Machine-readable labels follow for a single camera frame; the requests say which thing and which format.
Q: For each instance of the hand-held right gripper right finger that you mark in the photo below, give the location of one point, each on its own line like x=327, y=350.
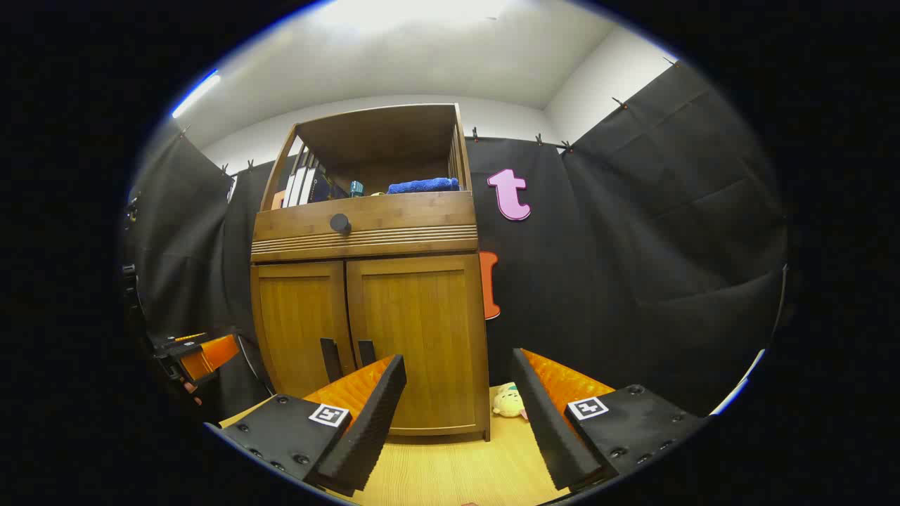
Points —
x=552, y=429

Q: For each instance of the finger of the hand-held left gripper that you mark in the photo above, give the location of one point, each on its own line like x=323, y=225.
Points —
x=211, y=355

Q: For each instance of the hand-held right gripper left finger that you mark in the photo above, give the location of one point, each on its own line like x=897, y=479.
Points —
x=365, y=429

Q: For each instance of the wooden cabinet door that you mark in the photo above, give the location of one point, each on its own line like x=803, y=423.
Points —
x=422, y=316
x=299, y=316

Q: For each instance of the wooden double-door shoe cabinet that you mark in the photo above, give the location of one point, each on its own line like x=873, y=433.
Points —
x=365, y=242

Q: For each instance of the wooden cabinet drawer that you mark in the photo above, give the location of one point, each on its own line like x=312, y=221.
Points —
x=408, y=221

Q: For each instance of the yellow plush toy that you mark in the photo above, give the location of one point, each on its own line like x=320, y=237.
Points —
x=508, y=402

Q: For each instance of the small orange box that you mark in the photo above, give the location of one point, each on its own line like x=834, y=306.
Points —
x=278, y=200

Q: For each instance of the black round drawer knob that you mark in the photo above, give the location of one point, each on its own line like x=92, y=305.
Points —
x=340, y=223

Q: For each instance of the black backdrop cloth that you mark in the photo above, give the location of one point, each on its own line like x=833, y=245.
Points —
x=633, y=246

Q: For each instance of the dark blue book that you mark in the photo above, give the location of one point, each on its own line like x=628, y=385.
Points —
x=327, y=190

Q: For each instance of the small teal box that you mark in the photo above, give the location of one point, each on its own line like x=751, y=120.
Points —
x=356, y=188

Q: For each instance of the blue folded towel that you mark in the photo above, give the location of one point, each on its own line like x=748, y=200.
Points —
x=422, y=185

